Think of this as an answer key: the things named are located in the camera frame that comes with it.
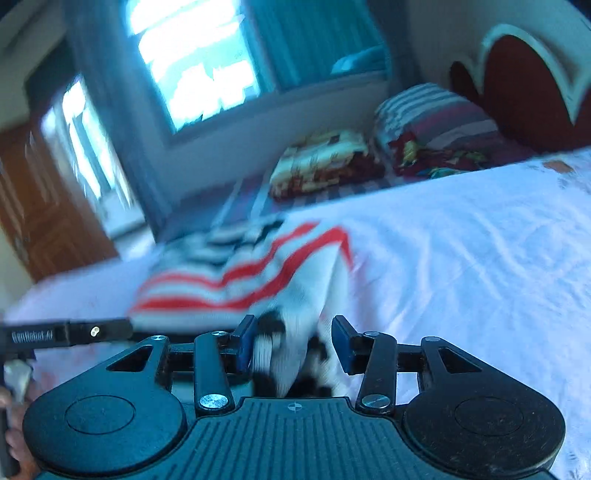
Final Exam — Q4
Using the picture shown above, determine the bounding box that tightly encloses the striped knit sweater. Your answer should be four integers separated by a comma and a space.
130, 219, 353, 398

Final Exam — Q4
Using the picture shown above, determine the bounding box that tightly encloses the large bedroom window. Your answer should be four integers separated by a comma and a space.
124, 0, 385, 131

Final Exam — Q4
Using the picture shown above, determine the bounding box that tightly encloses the person left hand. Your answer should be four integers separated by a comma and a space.
1, 381, 42, 480

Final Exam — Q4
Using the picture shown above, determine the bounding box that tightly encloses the brown wooden door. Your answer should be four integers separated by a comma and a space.
1, 122, 118, 282

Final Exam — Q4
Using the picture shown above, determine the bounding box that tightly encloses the striped small mattress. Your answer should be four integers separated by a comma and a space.
156, 174, 401, 243

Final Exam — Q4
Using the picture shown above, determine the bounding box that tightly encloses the floral white bed sheet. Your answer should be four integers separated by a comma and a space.
5, 149, 590, 479

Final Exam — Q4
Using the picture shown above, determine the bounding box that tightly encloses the folded floral blanket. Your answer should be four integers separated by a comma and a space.
270, 130, 386, 200

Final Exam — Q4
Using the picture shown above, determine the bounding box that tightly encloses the side room window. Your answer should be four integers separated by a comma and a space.
42, 77, 143, 222

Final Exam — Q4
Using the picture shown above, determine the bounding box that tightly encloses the grey curtain left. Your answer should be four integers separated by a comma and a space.
62, 1, 172, 235

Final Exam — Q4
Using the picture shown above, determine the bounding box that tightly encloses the striped pillow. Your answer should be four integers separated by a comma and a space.
374, 83, 508, 178

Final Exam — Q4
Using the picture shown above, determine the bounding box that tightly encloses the blue folded quilt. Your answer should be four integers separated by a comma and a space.
331, 46, 386, 76

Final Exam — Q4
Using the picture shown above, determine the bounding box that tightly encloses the red heart headboard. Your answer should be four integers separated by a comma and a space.
449, 24, 590, 152

